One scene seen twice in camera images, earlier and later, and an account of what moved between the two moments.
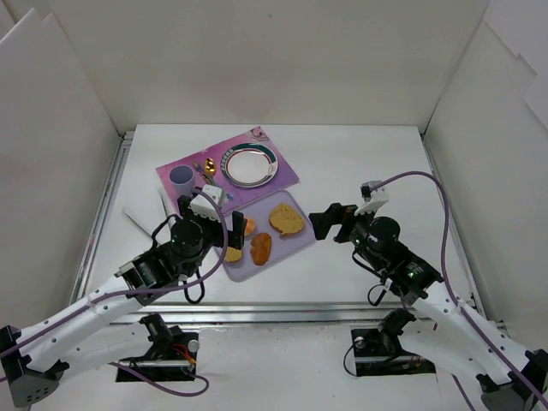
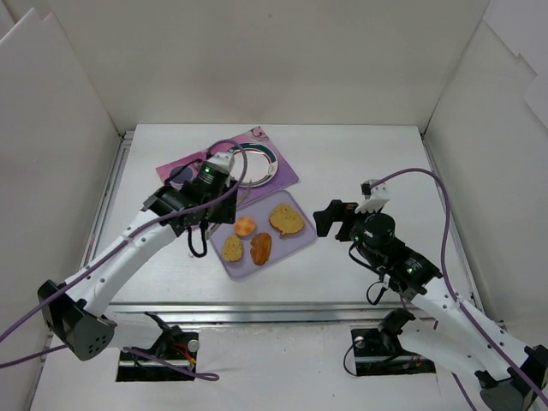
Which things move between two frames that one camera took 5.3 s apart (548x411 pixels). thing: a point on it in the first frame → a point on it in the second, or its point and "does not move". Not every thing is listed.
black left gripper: [212, 224] → [223, 211]
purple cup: [182, 178] does not move
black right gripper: [342, 223] does not move
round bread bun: [250, 226] does not move
